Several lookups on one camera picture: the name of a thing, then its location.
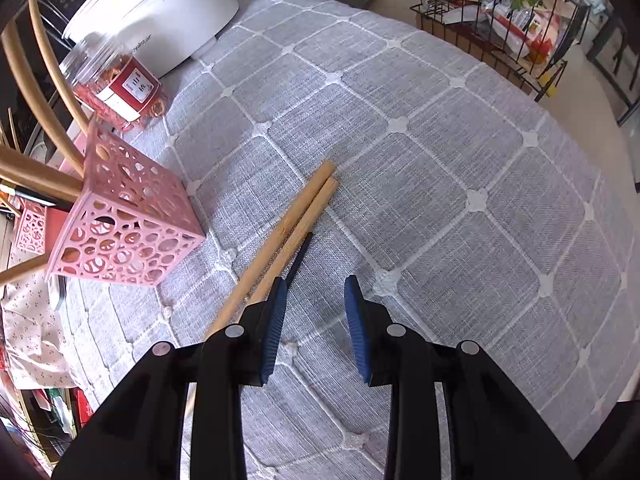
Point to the white floral cloth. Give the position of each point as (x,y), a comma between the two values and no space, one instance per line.
(30,320)

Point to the grey checked tablecloth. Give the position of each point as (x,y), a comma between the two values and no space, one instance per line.
(425,160)

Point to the thin bamboo stick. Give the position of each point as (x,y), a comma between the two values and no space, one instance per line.
(13,127)
(4,136)

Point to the clear jar red label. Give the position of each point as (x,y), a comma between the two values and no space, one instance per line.
(135,87)

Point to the black chopstick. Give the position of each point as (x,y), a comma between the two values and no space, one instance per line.
(35,196)
(300,255)

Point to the white electric cooking pot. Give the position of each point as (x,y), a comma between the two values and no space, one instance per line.
(165,15)

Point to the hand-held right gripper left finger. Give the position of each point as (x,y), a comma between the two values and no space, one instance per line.
(272,330)

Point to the pink perforated utensil holder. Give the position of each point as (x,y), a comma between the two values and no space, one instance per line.
(125,240)

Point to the small pink perforated basket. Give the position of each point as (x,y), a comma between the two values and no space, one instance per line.
(30,227)

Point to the pile of snack packets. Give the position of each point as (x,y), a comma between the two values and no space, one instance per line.
(505,15)

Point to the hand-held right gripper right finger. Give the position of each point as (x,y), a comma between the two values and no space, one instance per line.
(357,330)

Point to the yellow packet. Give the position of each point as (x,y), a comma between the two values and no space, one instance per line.
(549,86)

